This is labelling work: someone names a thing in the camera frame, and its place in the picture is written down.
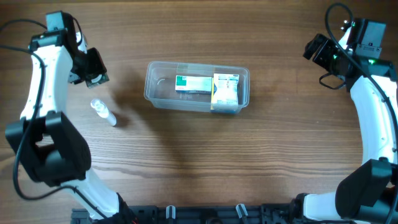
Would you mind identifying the clear plastic container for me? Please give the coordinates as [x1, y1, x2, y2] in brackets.
[144, 61, 250, 114]

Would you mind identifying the white bottle clear cap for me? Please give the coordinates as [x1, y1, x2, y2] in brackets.
[90, 99, 117, 126]

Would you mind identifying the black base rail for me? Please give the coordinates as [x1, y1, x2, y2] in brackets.
[71, 203, 316, 224]

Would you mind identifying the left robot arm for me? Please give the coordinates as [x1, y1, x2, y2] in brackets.
[5, 11, 139, 223]

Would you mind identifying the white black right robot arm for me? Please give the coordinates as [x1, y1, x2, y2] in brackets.
[290, 19, 397, 223]

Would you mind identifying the white green medicine box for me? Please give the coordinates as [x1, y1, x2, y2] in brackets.
[175, 75, 212, 94]

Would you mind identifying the blue yellow VapoDrops box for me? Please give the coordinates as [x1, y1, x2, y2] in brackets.
[210, 77, 240, 114]

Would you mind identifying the white blue medicine box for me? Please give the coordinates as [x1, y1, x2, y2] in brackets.
[211, 73, 239, 106]

